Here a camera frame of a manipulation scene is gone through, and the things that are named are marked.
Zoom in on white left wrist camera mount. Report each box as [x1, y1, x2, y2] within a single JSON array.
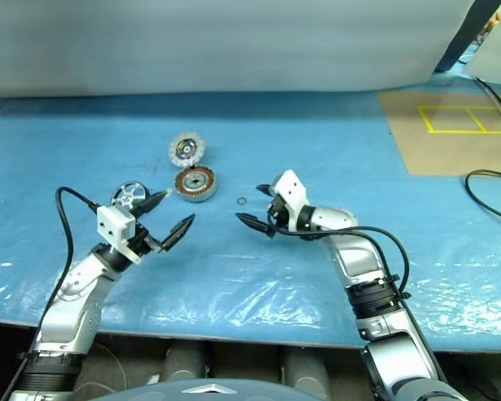
[[96, 206, 145, 266]]

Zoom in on brown cardboard sheet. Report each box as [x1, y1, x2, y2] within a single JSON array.
[[377, 90, 501, 177]]

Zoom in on blue plastic table sheet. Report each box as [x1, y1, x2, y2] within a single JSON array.
[[0, 70, 501, 356]]

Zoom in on round ribbed silver motor cover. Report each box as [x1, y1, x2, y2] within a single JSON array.
[[167, 131, 206, 168]]

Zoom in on silver spoked wheel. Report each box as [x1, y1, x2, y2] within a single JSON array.
[[110, 180, 152, 210]]

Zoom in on dark grey rounded shape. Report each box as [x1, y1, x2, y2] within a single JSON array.
[[280, 345, 331, 396]]

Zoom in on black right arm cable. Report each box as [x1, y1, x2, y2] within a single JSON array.
[[271, 211, 412, 302]]

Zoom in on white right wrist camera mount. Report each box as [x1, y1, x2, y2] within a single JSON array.
[[272, 169, 309, 231]]

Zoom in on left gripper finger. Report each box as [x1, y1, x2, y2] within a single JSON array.
[[156, 214, 197, 253], [130, 190, 169, 219]]

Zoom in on grey robot torso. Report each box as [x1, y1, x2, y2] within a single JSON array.
[[119, 378, 308, 401]]

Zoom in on dark blue frame post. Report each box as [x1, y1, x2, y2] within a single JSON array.
[[436, 0, 501, 73]]

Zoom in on copper wound stator disc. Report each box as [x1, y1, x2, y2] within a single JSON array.
[[173, 164, 219, 204]]

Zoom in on thick black looped cable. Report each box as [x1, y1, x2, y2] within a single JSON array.
[[464, 169, 501, 229]]

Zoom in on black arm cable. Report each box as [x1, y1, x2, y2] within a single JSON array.
[[8, 186, 104, 364], [271, 211, 412, 302]]

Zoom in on thin black cable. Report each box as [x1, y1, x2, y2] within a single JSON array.
[[475, 77, 501, 129]]

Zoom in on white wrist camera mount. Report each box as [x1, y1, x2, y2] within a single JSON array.
[[272, 169, 309, 231], [96, 206, 145, 266]]

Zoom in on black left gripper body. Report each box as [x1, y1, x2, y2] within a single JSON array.
[[126, 216, 170, 257]]

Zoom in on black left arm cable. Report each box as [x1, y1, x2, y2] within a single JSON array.
[[8, 186, 104, 364]]

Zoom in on white panel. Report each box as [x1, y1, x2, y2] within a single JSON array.
[[467, 37, 501, 84]]

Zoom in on white foam backdrop sheet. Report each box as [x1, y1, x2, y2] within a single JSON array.
[[0, 0, 479, 99]]

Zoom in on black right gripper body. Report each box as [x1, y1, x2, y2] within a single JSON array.
[[266, 194, 296, 237]]

